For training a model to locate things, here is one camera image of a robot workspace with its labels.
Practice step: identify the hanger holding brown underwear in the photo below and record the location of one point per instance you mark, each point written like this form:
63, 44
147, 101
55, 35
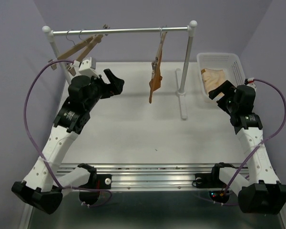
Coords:
156, 63

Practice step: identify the brown underwear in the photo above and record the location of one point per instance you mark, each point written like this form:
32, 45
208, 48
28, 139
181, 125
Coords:
155, 84

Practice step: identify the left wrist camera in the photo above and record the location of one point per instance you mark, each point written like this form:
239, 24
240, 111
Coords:
86, 67

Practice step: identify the cream beige underwear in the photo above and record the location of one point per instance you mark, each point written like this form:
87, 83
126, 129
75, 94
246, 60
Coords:
212, 79

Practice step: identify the aluminium mounting rail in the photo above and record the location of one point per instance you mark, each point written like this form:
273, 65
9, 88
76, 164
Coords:
155, 177

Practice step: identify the white plastic basket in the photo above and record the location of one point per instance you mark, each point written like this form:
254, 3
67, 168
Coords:
228, 62

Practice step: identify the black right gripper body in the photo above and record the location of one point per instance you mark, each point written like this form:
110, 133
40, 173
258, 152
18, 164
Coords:
233, 106

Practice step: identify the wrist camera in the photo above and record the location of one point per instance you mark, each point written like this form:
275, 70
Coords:
251, 83
86, 67

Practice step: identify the empty wooden clip hanger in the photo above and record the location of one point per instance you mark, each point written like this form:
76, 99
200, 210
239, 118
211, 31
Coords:
70, 52

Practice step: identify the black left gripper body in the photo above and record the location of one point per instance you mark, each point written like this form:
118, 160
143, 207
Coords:
97, 86

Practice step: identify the beige clip hanger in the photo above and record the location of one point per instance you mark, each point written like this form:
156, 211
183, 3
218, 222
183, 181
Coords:
88, 45

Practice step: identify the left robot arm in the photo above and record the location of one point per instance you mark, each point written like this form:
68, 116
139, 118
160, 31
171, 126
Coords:
40, 188

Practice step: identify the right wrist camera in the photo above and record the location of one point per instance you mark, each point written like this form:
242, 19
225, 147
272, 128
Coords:
251, 83

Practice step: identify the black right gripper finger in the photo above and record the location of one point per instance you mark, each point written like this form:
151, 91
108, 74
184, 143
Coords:
226, 88
224, 102

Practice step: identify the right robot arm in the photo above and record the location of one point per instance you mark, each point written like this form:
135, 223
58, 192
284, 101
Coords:
254, 182

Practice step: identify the silver and white clothes rack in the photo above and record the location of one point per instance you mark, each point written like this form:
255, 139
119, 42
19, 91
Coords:
181, 75

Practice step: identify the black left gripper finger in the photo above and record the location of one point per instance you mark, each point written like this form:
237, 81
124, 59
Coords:
114, 81
116, 87

